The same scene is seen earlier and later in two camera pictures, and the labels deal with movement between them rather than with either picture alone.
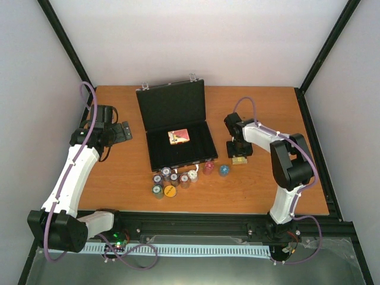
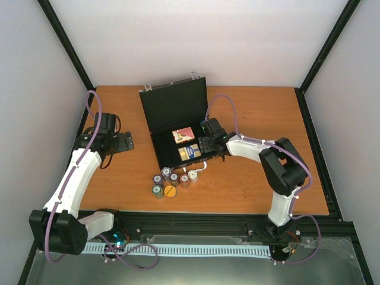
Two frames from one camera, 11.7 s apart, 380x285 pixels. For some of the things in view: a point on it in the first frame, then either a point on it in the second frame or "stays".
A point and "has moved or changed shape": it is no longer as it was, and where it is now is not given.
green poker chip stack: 158,192 stays
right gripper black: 231,151 to 213,149
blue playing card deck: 239,160 to 188,152
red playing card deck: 179,136 has moved or changed shape
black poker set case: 174,118 has moved or changed shape
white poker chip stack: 192,176 stays
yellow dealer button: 170,191 stays
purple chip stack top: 166,173 stays
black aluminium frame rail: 336,227 stays
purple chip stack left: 157,179 stays
